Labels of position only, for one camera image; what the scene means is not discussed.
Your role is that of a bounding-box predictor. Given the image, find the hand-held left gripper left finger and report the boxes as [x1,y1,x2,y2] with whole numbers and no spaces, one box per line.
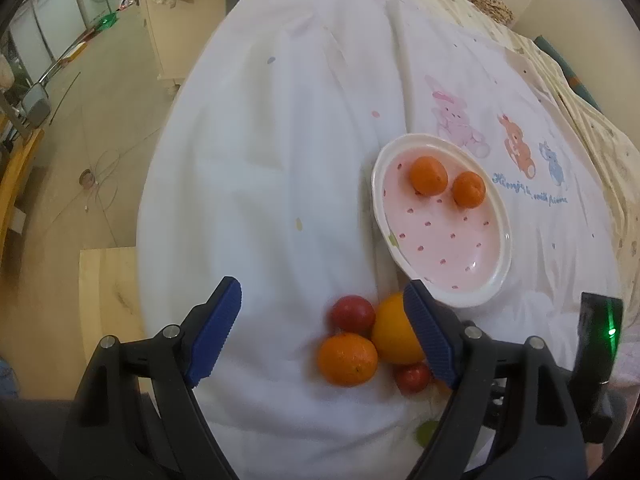
[57,276,242,480]

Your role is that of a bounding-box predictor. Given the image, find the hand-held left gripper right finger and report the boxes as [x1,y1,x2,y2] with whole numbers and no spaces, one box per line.
[403,280,588,480]

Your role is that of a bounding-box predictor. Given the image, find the large yellowish orange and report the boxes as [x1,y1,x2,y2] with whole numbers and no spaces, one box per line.
[371,293,427,366]

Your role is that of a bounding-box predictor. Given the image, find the red plum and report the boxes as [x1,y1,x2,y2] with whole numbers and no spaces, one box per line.
[330,295,377,336]
[395,362,432,395]

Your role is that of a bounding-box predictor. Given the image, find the round deep orange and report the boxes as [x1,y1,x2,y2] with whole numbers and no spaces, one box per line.
[317,332,379,388]

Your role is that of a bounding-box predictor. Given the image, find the pink dotted oval plate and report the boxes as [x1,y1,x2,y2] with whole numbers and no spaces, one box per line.
[371,133,513,308]

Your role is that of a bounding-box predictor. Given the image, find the green lime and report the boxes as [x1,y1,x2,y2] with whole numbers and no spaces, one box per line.
[415,420,442,450]

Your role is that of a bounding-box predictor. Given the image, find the small tangerine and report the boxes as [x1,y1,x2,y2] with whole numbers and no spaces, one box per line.
[452,171,487,208]
[410,156,449,197]

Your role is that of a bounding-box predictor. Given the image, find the white printed blanket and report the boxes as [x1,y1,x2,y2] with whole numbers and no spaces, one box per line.
[136,0,626,480]

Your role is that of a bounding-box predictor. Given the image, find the cream patterned bedsheet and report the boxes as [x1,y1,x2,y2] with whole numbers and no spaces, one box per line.
[500,35,640,281]

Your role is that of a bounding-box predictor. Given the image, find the grey chair seat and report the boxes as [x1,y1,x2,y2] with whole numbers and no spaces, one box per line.
[20,84,52,127]

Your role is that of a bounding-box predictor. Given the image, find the cream wooden nightstand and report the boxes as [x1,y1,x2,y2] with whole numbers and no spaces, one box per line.
[141,0,227,95]

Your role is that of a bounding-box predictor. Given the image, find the white kitchen cabinets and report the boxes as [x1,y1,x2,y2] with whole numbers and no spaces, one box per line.
[7,0,83,81]

